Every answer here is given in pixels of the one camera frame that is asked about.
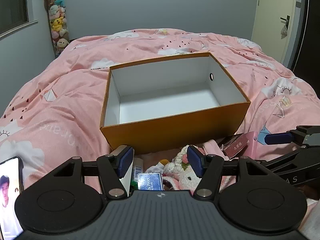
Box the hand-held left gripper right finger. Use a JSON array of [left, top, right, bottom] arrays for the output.
[[187, 145, 269, 199]]

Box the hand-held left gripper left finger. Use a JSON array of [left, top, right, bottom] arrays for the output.
[[54, 145, 134, 199]]

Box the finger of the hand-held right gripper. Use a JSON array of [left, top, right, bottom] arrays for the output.
[[255, 148, 320, 172], [264, 126, 320, 148]]

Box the crochet bunny doll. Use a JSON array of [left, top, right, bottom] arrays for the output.
[[162, 145, 225, 191]]

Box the white box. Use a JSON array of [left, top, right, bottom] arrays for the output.
[[110, 145, 134, 198]]

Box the blue card box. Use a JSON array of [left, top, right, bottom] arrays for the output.
[[137, 172, 164, 191]]

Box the orange cardboard box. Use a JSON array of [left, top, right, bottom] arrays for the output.
[[99, 52, 251, 155]]

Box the white bottle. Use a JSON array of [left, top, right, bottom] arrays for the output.
[[130, 157, 143, 188]]

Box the pink cloth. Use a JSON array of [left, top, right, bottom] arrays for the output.
[[202, 140, 229, 160]]

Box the pink case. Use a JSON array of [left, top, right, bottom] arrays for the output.
[[244, 132, 258, 159]]

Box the white sock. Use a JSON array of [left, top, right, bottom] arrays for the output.
[[146, 164, 165, 174]]

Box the brown labelled box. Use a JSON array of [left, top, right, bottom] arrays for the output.
[[217, 134, 250, 159]]

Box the pink printed blanket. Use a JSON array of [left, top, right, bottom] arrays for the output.
[[0, 27, 320, 200]]

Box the cream door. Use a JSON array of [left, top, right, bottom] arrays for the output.
[[257, 0, 304, 65]]

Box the smartphone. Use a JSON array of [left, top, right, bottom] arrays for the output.
[[0, 156, 25, 238]]

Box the hanging net of plush toys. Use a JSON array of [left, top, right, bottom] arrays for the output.
[[44, 0, 70, 58]]

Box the window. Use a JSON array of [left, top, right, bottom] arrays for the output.
[[0, 0, 39, 39]]

